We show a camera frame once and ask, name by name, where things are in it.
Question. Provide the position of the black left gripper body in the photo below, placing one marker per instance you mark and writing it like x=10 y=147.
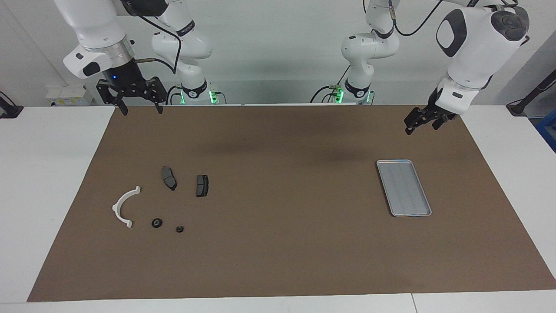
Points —
x=432 y=114

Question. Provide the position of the large black bearing gear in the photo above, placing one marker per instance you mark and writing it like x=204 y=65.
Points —
x=154 y=224

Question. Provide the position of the white power strip box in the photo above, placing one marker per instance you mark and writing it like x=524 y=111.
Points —
x=69 y=95

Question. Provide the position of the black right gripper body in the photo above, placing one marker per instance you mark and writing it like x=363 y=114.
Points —
x=126 y=84

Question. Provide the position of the silver metal tray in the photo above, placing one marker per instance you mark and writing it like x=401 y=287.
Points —
x=404 y=188

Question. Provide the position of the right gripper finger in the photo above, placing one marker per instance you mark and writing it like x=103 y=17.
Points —
x=158 y=107
x=123 y=107

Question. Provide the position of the blue box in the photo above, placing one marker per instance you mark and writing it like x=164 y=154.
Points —
x=548 y=130

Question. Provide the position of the white curved plastic bracket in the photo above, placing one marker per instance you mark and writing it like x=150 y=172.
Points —
x=118 y=211

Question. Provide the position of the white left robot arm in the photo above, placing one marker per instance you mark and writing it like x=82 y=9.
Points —
x=473 y=48

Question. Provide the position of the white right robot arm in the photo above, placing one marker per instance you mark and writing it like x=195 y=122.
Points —
x=95 y=26

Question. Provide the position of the elongated dark brake pad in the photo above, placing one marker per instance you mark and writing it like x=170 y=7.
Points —
x=168 y=178

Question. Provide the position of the brown table mat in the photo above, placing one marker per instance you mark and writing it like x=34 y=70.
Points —
x=282 y=243

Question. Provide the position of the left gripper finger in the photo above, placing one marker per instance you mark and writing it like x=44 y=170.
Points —
x=412 y=122
x=439 y=123

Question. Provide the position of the rectangular dark brake pad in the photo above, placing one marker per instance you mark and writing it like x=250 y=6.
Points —
x=202 y=186

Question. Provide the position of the black table clamp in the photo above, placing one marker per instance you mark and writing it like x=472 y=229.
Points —
x=9 y=111

